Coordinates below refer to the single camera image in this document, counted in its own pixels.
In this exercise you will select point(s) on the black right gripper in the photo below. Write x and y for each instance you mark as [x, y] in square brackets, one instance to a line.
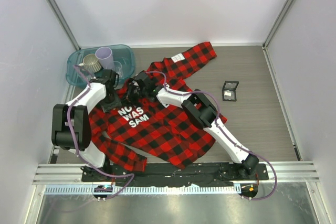
[129, 99]

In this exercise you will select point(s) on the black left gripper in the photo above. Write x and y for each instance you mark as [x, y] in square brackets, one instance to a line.
[116, 103]

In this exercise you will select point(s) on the red black plaid shirt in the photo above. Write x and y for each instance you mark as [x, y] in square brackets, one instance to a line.
[163, 131]

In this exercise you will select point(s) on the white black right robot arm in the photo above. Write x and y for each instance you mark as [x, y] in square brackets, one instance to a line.
[201, 113]

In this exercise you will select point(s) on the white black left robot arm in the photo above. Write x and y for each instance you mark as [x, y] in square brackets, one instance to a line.
[71, 128]

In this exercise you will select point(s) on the clear drinking glass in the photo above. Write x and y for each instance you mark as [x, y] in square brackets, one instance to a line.
[118, 68]

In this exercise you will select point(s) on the teal plastic bin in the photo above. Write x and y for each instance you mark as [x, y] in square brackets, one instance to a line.
[119, 58]

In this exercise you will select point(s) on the grey ribbed ceramic mug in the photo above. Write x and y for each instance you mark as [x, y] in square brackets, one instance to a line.
[91, 63]

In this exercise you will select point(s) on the lilac plastic cup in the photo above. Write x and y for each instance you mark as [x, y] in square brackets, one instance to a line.
[105, 57]

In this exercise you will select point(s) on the small black jewellery box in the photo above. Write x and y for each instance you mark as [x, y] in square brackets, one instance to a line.
[229, 91]

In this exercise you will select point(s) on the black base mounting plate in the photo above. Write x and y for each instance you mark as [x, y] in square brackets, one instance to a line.
[201, 174]

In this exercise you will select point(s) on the white slotted cable duct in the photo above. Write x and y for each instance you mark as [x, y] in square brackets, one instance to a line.
[108, 190]

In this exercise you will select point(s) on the aluminium front frame rail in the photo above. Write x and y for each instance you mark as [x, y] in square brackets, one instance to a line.
[285, 171]

